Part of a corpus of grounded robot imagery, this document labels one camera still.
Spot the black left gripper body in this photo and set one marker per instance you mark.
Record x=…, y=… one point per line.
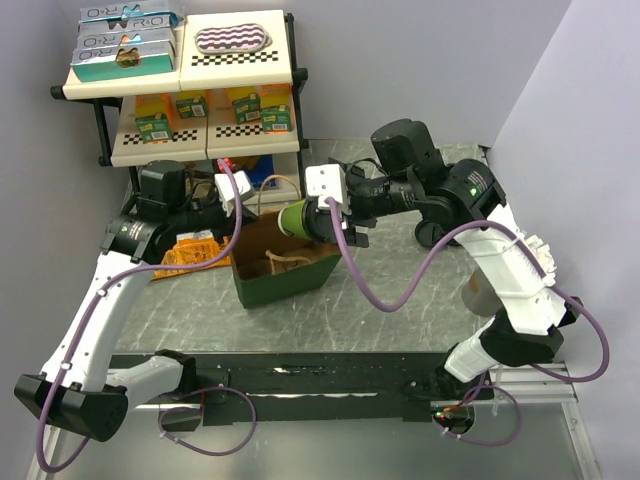
x=226, y=220

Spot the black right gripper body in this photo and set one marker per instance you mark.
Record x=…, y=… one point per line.
x=350, y=219

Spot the green paper coffee cup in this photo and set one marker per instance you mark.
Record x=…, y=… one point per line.
x=292, y=220

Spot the brown paper bag with handles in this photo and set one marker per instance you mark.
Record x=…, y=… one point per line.
x=263, y=238

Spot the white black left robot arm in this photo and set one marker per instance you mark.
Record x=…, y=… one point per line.
x=75, y=390

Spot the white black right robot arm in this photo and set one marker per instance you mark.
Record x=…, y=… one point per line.
x=469, y=206

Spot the orange snack bag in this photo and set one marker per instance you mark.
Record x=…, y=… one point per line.
x=193, y=248

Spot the blue chip bag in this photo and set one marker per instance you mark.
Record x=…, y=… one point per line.
x=258, y=168

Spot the green small box front-right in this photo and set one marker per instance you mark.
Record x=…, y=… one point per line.
x=276, y=119

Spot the green small box right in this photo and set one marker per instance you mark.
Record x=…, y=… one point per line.
x=246, y=109

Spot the green small box left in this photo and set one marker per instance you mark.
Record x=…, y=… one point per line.
x=155, y=128

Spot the green small box centre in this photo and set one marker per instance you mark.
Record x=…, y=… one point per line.
x=192, y=106

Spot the cream three-tier shelf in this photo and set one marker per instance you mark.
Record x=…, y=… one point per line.
x=217, y=135

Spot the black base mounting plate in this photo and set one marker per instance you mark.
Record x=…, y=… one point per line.
x=238, y=386

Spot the grey cup of straws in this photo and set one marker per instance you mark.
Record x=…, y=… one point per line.
x=508, y=272

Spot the teal tissue box front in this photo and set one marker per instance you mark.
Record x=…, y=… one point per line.
x=111, y=63

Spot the striped purple cloth pad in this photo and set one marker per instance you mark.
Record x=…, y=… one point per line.
x=242, y=38

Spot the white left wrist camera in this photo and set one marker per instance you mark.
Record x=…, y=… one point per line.
x=226, y=191

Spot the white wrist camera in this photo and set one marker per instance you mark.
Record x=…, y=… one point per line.
x=328, y=181
x=226, y=191

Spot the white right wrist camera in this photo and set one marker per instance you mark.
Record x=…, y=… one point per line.
x=328, y=181

